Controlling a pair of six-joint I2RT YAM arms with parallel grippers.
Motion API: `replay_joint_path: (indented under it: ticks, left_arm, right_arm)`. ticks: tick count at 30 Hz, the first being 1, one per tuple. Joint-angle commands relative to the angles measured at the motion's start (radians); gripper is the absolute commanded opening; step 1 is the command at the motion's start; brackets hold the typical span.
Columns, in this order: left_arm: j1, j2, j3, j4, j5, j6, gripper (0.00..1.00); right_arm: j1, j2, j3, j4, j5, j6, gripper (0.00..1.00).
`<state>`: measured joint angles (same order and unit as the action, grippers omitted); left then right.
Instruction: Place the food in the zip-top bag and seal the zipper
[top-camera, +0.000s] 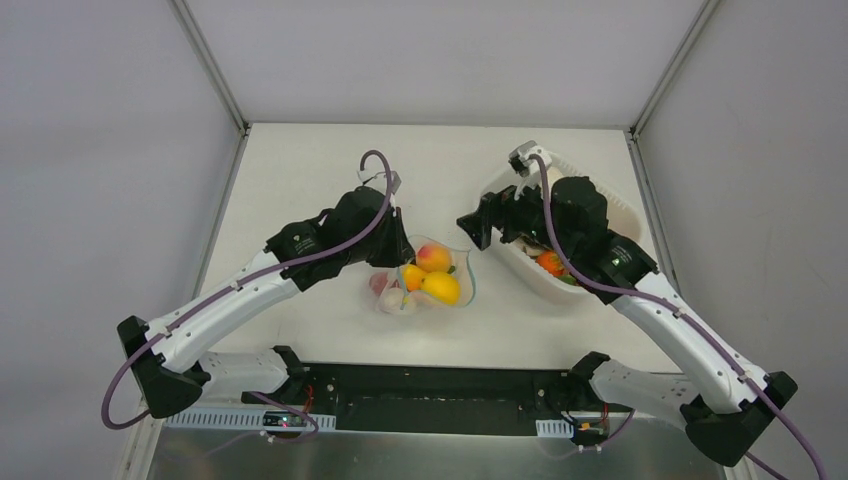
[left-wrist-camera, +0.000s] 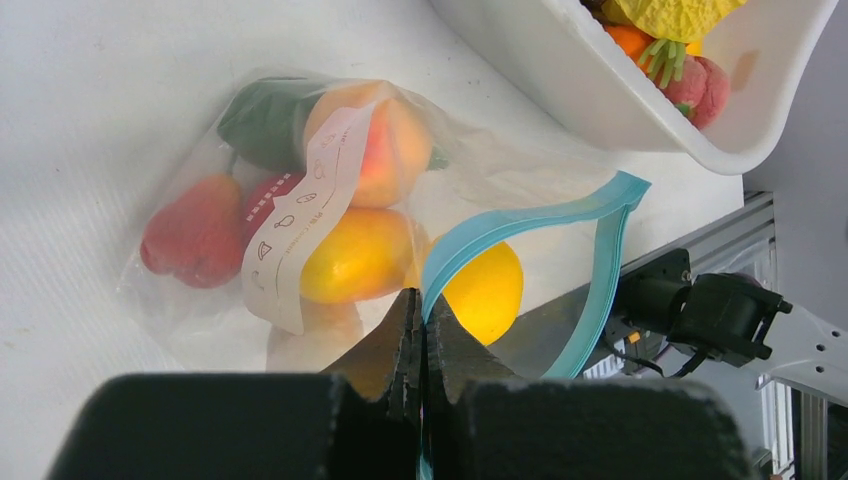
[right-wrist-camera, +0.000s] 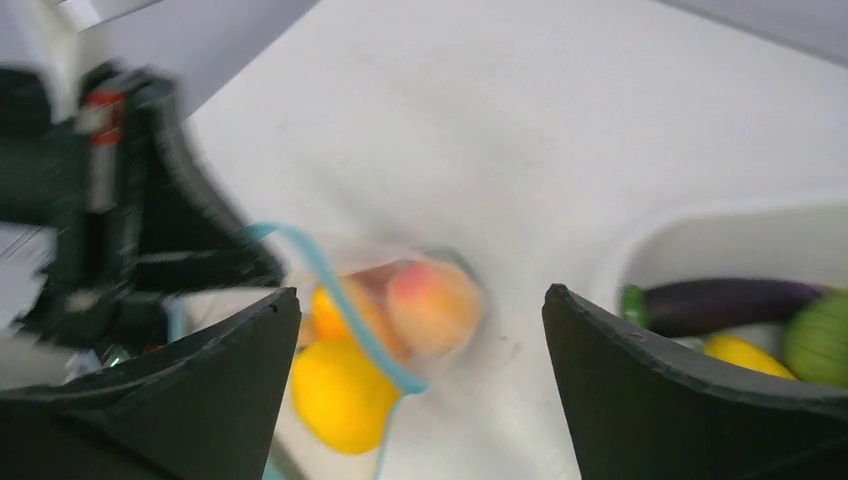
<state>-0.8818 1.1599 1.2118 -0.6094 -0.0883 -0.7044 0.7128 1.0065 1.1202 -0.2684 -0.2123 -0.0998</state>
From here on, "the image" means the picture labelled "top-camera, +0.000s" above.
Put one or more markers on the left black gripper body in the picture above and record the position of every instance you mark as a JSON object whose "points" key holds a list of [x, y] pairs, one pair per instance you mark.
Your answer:
{"points": [[392, 245]]}

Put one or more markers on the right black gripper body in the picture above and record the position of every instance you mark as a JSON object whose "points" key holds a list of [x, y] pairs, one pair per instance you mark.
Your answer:
{"points": [[494, 216]]}

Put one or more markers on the red apple toy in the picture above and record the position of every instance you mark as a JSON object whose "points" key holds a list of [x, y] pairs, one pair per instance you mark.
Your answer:
{"points": [[378, 282]]}

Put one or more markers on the yellow orange mango toy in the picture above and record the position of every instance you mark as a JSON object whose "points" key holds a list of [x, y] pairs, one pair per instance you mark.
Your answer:
{"points": [[413, 277]]}

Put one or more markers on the clear zip top bag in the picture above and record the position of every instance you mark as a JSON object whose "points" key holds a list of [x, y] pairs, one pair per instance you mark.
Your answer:
{"points": [[461, 270]]}

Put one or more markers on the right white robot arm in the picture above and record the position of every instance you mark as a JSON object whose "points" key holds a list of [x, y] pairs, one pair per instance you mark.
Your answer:
{"points": [[722, 402]]}

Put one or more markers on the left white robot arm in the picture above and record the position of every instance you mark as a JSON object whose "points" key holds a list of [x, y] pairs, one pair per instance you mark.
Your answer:
{"points": [[172, 357]]}

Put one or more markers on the white plastic basin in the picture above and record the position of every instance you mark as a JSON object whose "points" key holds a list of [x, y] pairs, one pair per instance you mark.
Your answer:
{"points": [[623, 219]]}

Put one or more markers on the small orange tangerine toy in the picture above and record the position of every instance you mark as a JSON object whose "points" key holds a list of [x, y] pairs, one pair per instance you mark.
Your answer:
{"points": [[551, 263]]}

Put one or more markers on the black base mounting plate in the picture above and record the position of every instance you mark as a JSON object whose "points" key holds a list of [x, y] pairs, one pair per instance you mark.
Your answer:
{"points": [[407, 399]]}

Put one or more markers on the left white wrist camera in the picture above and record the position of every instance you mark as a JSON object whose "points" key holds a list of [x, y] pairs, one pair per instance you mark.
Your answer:
{"points": [[381, 181]]}

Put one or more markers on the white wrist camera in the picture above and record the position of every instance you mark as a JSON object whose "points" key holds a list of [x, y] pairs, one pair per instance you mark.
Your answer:
{"points": [[528, 160], [381, 181]]}

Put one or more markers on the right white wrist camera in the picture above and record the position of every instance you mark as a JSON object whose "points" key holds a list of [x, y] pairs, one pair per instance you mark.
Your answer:
{"points": [[528, 160]]}

